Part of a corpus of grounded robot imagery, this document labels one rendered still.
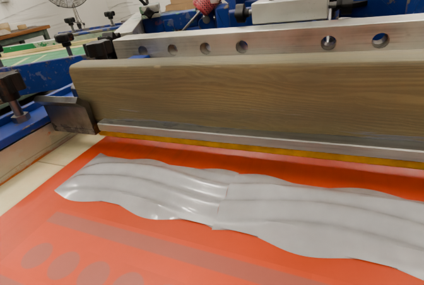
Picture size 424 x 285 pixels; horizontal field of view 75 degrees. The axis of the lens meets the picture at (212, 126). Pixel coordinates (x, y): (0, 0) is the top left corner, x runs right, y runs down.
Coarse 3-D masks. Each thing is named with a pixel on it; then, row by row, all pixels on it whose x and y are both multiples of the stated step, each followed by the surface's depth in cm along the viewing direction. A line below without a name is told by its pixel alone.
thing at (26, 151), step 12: (36, 132) 34; (48, 132) 36; (60, 132) 38; (72, 132) 39; (12, 144) 32; (24, 144) 33; (36, 144) 35; (48, 144) 36; (60, 144) 38; (0, 156) 31; (12, 156) 32; (24, 156) 33; (36, 156) 35; (0, 168) 31; (12, 168) 32; (24, 168) 33; (0, 180) 31
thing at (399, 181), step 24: (264, 168) 27; (288, 168) 27; (312, 168) 26; (336, 168) 26; (360, 168) 26; (384, 168) 25; (408, 168) 25; (384, 192) 23; (408, 192) 22; (216, 240) 21; (240, 240) 20; (288, 264) 18; (312, 264) 18; (336, 264) 18; (360, 264) 18
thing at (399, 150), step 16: (112, 128) 32; (128, 128) 31; (144, 128) 30; (160, 128) 29; (176, 128) 29; (192, 128) 28; (208, 128) 28; (224, 128) 27; (256, 144) 26; (272, 144) 25; (288, 144) 24; (304, 144) 24; (320, 144) 23; (336, 144) 23; (352, 144) 22; (368, 144) 22; (384, 144) 22; (400, 144) 21; (416, 144) 21; (416, 160) 21
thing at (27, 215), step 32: (160, 160) 31; (192, 160) 30; (224, 160) 30; (32, 192) 29; (0, 224) 25; (32, 224) 25; (128, 224) 23; (160, 224) 23; (192, 224) 22; (0, 256) 22
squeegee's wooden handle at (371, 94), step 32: (96, 64) 31; (128, 64) 29; (160, 64) 27; (192, 64) 26; (224, 64) 25; (256, 64) 23; (288, 64) 22; (320, 64) 21; (352, 64) 21; (384, 64) 20; (416, 64) 19; (96, 96) 32; (128, 96) 30; (160, 96) 29; (192, 96) 27; (224, 96) 26; (256, 96) 25; (288, 96) 24; (320, 96) 23; (352, 96) 22; (384, 96) 21; (416, 96) 20; (256, 128) 26; (288, 128) 25; (320, 128) 24; (352, 128) 23; (384, 128) 22; (416, 128) 21
